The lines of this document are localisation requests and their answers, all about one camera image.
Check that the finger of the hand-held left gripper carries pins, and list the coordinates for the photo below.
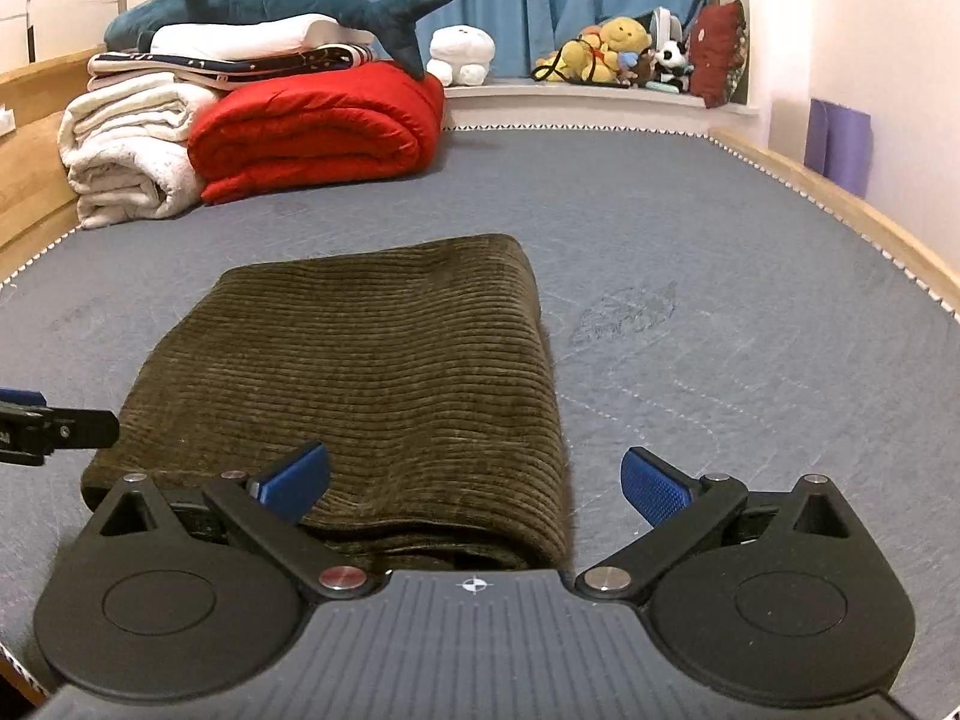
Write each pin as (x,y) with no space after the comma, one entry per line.
(21,397)
(75,429)

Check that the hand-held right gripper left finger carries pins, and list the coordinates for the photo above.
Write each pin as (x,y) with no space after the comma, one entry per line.
(296,480)

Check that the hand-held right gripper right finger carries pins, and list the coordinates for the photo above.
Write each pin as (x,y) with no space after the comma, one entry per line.
(652,487)

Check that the grey mattress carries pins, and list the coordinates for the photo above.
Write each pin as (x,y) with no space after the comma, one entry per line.
(675,240)

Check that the white folded blanket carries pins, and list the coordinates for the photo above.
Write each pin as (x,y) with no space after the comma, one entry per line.
(120,150)

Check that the red folded quilt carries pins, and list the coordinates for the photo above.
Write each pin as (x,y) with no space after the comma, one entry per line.
(315,127)

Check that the purple yoga mat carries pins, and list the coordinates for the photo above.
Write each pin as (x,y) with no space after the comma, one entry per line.
(840,146)

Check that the white window sill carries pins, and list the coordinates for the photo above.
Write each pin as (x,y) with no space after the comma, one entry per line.
(600,101)

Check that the dark patterned folded blanket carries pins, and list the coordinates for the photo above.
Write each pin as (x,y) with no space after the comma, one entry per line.
(225,64)

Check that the white wardrobe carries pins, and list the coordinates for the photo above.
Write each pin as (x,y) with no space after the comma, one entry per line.
(60,0)

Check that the panda plush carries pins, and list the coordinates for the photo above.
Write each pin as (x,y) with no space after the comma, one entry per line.
(671,64)

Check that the dark red cushion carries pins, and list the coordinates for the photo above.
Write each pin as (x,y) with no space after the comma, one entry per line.
(716,52)

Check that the yellow bear plush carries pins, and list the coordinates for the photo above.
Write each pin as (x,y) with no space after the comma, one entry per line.
(604,49)

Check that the blue shark plush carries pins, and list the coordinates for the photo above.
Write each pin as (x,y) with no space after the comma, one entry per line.
(225,4)

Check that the white plush toy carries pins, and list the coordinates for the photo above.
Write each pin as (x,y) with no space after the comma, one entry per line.
(463,52)

